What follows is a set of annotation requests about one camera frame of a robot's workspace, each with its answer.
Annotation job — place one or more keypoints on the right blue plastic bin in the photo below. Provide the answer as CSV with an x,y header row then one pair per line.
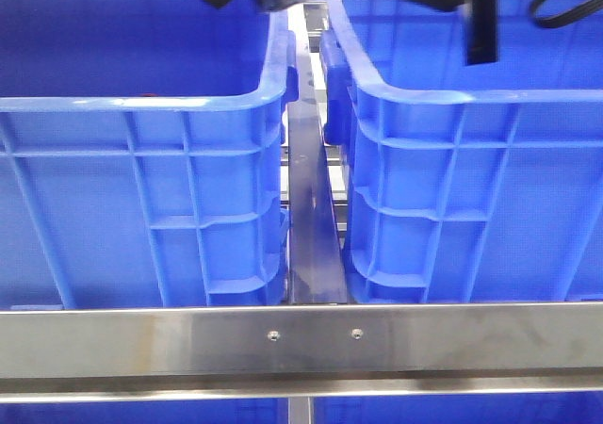
x,y
466,183

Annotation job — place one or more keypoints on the blue plastic bin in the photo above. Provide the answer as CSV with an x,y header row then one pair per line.
x,y
111,200
466,183

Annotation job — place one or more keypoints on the left blue plastic bin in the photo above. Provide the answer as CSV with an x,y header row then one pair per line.
x,y
111,200

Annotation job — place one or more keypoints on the steel centre divider bar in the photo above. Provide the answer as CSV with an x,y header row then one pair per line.
x,y
316,270

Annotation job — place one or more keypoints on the lower right blue bin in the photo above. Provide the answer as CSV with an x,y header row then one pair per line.
x,y
561,407

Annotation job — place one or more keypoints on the lower left blue bin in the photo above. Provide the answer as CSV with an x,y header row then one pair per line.
x,y
182,411

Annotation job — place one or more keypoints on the steel front shelf rail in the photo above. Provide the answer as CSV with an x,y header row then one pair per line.
x,y
300,350

